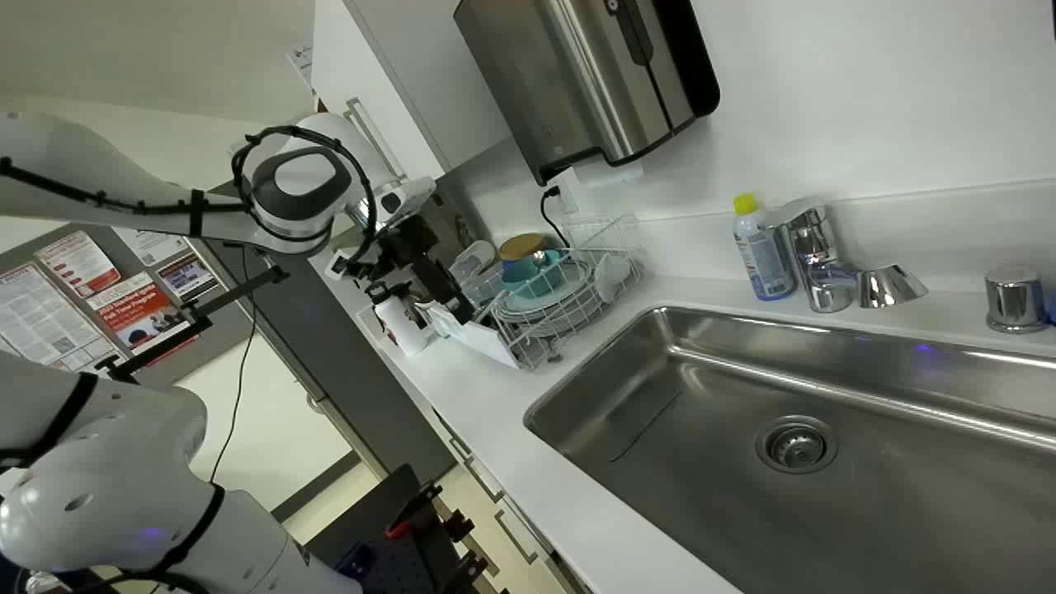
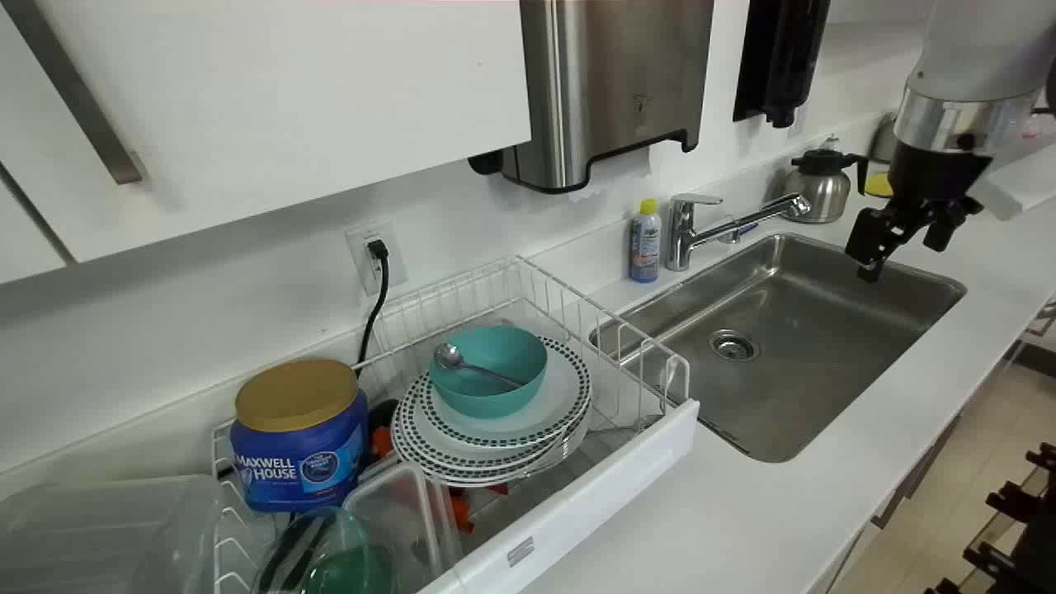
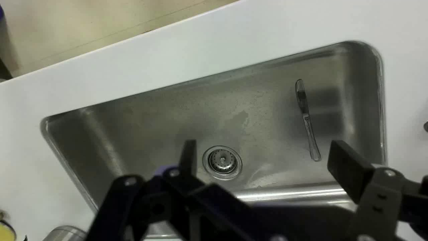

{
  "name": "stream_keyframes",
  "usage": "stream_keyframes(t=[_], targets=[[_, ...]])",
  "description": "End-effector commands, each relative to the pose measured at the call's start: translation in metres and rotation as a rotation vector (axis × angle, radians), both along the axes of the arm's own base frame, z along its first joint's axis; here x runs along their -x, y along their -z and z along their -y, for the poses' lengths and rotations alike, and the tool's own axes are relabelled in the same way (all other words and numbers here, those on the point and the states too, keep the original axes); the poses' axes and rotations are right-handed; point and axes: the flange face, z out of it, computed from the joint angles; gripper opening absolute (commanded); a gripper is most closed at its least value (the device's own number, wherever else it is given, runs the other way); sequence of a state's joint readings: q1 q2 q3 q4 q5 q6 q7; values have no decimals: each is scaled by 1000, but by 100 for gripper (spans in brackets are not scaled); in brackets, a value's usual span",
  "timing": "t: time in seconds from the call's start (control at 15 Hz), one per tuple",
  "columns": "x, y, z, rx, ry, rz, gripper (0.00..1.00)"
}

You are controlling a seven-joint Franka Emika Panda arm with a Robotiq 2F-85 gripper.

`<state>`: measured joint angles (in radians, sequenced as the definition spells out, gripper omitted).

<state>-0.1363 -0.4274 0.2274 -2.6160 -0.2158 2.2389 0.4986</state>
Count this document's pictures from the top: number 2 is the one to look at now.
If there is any metal spoon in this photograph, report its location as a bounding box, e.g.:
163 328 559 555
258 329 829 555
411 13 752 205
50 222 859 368
432 340 531 394

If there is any long grey cabinet handle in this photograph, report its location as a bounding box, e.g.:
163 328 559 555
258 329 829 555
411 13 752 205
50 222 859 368
0 0 149 187

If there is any blue coffee can tan lid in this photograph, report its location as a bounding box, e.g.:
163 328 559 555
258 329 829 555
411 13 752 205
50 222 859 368
229 356 373 520

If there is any black wall dispenser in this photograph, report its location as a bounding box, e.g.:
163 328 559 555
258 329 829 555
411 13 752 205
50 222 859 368
732 0 835 134

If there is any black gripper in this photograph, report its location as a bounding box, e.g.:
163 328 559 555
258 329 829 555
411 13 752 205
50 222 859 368
841 140 988 283

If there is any stainless kettle with black lid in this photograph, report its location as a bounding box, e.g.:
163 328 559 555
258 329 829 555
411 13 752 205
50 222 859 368
781 146 870 229

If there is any chrome sink faucet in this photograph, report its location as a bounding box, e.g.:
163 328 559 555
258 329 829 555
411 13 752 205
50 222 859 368
661 193 818 275

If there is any blue bottle with yellow cap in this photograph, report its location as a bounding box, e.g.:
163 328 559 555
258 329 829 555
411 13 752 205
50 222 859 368
623 194 668 286

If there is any round sink drain strainer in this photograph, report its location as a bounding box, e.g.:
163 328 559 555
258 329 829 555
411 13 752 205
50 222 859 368
711 328 760 363

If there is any stainless steel sink basin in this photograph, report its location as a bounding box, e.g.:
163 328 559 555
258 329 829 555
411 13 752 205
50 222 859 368
591 229 969 467

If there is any teal bowl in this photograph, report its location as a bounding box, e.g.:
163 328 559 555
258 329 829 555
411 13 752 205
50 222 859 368
426 322 551 423

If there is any clear glass container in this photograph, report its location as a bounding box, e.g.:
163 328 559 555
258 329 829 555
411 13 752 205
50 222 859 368
340 458 467 588

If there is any white wire dish rack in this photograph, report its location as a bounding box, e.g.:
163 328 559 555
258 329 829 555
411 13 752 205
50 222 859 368
207 255 702 594

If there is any white wall power outlet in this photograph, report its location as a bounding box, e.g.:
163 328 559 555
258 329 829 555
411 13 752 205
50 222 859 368
342 222 411 301

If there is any dotted rim white plate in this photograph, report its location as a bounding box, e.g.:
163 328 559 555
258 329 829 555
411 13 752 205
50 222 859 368
389 338 599 497

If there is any clear plastic storage container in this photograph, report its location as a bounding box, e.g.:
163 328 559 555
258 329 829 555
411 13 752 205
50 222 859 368
0 471 225 594

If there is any black metal cart frame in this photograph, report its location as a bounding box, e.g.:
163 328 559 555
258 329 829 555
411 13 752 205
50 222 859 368
924 439 1056 594

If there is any plain white dinner plate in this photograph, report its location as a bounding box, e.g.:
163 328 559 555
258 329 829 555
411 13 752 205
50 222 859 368
415 344 587 453

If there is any white wall cabinet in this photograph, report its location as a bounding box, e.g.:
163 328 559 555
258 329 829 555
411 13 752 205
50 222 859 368
0 0 536 290

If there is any black power cord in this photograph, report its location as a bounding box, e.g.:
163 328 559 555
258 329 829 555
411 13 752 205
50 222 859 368
353 237 396 379

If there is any green glass bowl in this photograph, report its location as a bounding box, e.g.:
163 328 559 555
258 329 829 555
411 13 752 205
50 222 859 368
293 508 396 594

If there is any stainless paper towel dispenser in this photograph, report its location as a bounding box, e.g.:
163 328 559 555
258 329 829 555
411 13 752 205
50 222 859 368
470 0 720 198

